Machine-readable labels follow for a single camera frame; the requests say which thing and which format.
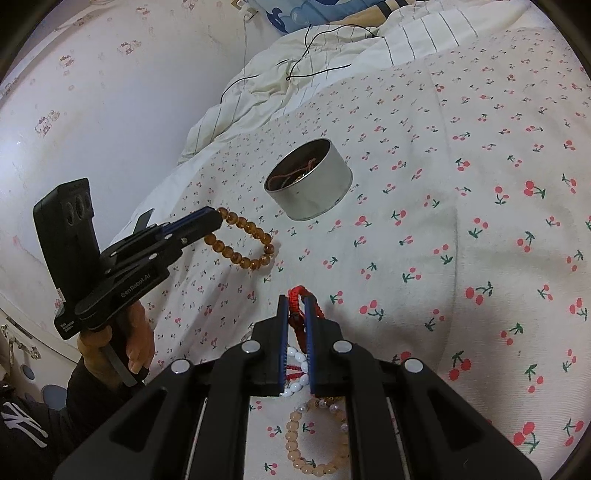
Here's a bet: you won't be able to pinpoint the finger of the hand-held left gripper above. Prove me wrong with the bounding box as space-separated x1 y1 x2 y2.
108 210 227 283
104 207 218 260

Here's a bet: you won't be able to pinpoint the pink bead bracelet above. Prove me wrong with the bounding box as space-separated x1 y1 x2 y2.
285 397 349 478

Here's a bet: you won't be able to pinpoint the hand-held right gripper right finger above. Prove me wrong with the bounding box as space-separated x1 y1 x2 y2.
302 295 541 480

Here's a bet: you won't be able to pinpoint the white striped duvet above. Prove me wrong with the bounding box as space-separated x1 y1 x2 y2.
178 9 546 164

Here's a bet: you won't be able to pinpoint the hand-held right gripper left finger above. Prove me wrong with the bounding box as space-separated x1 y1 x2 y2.
53 295 289 480

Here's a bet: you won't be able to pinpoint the round metal tin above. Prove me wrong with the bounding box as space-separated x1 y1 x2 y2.
264 139 352 221

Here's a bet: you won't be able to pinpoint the black clothing with white logo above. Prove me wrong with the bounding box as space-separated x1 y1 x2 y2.
0 383 70 480

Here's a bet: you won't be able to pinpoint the person's left forearm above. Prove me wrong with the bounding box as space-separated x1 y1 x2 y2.
46 357 148 462

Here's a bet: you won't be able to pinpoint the person's left hand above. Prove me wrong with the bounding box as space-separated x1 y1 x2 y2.
78 302 155 385

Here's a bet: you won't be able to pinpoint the amber bead bracelet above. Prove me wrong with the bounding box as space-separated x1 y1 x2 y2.
203 208 275 273

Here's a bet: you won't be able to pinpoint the thin black cable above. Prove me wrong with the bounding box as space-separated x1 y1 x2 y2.
221 23 379 102

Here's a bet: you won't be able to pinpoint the red string bracelet white beads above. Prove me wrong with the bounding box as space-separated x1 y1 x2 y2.
277 285 326 402

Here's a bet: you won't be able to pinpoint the blue whale print curtain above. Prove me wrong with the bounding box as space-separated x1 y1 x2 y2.
252 0 370 35

